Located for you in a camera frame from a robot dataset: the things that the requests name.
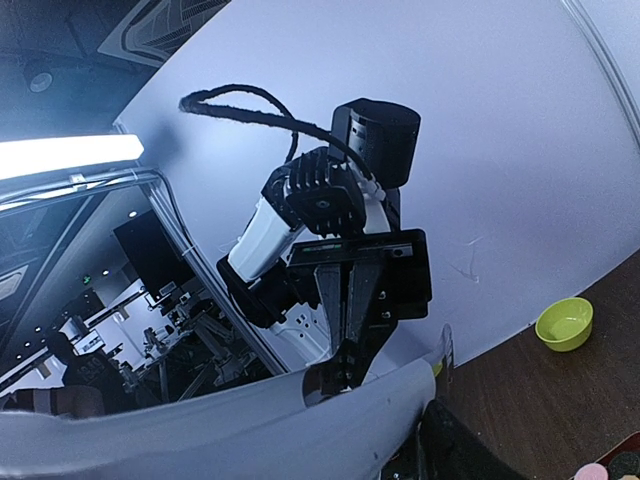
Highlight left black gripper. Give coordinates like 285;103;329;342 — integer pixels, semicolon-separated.
287;229;432;350

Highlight white handled metal tongs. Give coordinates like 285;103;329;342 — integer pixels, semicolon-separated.
1;330;451;479

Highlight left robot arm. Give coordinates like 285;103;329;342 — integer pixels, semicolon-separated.
217;98;432;361

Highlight green plastic bowl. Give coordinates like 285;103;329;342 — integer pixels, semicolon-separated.
534;297;594;353

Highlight left pink round cookie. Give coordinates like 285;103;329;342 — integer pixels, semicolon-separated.
573;463;609;480

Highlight dark red cookie tray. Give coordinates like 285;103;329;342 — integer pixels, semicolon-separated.
597;434;639;479

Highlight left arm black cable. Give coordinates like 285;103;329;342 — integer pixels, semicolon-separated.
178;83;381;196

